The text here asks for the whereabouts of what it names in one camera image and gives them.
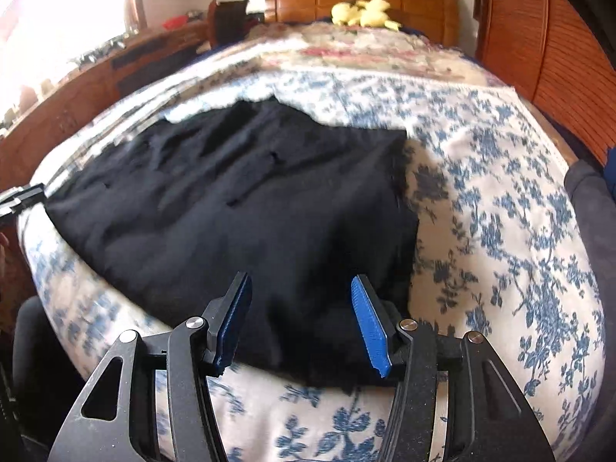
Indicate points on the grey cloth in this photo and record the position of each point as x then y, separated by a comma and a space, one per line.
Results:
592, 202

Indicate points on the pink floral quilt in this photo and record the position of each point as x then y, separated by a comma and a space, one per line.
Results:
365, 50

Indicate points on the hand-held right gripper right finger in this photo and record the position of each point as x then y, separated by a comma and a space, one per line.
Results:
370, 327

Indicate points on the wooden slatted wardrobe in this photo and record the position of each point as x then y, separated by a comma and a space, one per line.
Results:
539, 48

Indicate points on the bright window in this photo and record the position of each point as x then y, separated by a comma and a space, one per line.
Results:
62, 19

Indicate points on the blue cloth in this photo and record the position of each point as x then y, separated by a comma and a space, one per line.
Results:
611, 163

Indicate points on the black buttoned coat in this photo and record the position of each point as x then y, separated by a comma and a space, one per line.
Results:
240, 211

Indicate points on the yellow plush toy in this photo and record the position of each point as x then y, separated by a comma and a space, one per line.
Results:
365, 13

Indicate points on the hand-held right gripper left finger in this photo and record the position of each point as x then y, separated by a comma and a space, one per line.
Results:
233, 322

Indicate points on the dark wooden chair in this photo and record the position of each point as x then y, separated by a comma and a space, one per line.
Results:
230, 21

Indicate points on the blue floral bedspread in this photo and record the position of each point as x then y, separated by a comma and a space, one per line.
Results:
505, 202

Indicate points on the red bowl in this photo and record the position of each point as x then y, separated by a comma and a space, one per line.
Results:
174, 22

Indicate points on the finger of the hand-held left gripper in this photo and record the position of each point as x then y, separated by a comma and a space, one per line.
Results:
21, 199

